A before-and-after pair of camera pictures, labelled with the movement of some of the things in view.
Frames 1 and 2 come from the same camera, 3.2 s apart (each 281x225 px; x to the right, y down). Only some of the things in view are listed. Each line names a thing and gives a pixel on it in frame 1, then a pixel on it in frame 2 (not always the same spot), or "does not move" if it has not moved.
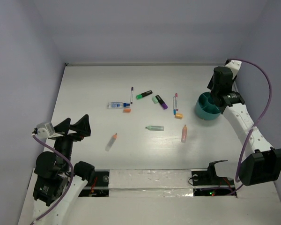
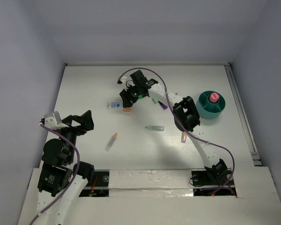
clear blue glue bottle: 117,105 does not move
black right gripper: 211,85 → 126,98
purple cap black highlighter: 161,102 does not move
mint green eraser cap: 154,100 does not move
